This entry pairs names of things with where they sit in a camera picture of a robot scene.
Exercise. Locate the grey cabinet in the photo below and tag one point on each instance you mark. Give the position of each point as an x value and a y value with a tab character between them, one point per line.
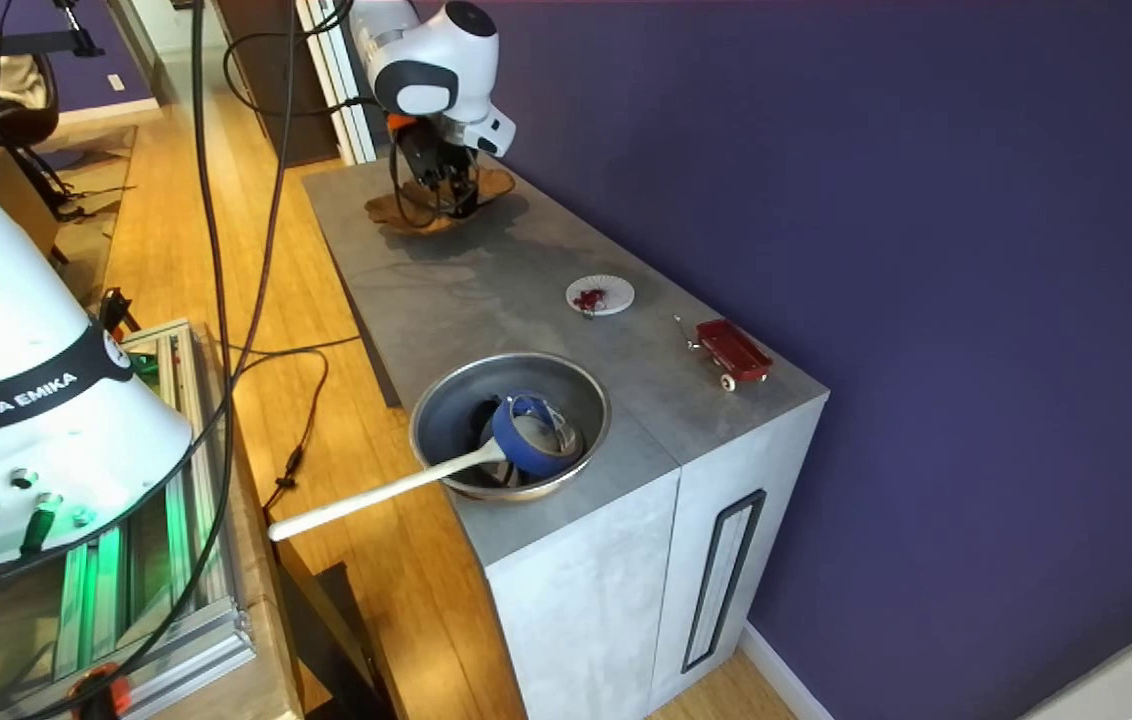
633	576

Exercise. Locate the black office chair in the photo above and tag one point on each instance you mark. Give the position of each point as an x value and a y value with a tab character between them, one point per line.
30	115

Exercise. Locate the small white plate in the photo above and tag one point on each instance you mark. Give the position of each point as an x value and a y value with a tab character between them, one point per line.
600	292

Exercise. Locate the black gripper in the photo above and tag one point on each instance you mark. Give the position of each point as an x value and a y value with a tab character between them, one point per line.
425	152

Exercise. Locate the wooden leaf-shaped tray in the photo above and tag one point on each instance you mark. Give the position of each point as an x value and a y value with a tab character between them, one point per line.
422	210

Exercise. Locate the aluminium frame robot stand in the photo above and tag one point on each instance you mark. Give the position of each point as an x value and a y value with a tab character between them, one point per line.
116	565

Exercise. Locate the grey frying pan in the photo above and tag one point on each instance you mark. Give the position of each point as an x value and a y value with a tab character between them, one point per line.
452	450

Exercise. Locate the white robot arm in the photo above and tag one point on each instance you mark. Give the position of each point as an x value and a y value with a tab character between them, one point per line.
17	361

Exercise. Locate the red toy car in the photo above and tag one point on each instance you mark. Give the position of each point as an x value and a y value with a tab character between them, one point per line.
734	352

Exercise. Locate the white door frame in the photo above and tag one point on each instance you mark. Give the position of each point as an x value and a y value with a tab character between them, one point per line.
324	35

